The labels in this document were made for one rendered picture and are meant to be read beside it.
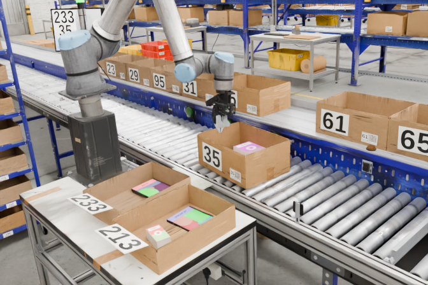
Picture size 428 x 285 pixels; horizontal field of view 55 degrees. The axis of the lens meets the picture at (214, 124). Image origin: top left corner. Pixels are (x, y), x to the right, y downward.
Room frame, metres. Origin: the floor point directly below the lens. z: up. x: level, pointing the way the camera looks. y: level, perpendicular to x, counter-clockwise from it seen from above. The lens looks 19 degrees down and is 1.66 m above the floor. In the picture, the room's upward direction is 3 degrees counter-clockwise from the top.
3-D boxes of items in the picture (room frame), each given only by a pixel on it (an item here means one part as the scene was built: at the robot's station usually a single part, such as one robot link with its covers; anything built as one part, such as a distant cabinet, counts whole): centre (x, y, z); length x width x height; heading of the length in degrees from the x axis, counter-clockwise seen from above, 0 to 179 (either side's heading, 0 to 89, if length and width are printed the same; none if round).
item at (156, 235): (1.31, 0.23, 0.78); 0.10 x 0.06 x 0.05; 31
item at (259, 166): (1.94, -0.14, 0.83); 0.39 x 0.29 x 0.17; 35
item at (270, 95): (2.58, -0.26, 0.96); 0.39 x 0.29 x 0.17; 40
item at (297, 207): (1.41, -0.31, 0.78); 0.05 x 0.01 x 0.11; 40
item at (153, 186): (1.69, 0.28, 0.78); 0.19 x 0.14 x 0.02; 46
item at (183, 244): (1.36, 0.17, 0.80); 0.38 x 0.28 x 0.10; 134
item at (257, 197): (1.78, -0.34, 0.72); 0.52 x 0.05 x 0.05; 130
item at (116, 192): (1.62, 0.35, 0.80); 0.38 x 0.28 x 0.10; 136
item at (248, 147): (2.01, -0.19, 0.79); 0.16 x 0.11 x 0.07; 35
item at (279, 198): (1.73, -0.39, 0.72); 0.52 x 0.05 x 0.05; 130
